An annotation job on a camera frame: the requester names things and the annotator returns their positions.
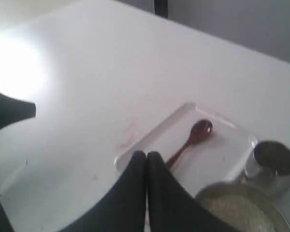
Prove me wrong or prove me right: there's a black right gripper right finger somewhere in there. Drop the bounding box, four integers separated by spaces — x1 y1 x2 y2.
146 152 234 232

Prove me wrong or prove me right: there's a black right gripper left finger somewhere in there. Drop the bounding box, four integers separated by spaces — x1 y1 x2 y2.
62 151 146 232

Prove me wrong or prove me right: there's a brown wooden spoon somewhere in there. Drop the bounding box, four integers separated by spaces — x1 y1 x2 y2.
165 119 213 169

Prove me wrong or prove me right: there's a beige granular powder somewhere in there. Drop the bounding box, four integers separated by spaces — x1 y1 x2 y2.
201 194 276 232

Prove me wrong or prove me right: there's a wide steel rice bowl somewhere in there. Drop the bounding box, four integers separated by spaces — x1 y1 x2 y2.
195 182 290 232

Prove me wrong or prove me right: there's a small steel cup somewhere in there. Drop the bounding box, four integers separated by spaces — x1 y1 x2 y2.
244 140 290 198

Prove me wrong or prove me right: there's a white rectangular tray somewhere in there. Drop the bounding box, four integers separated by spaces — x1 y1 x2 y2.
114 102 258 183

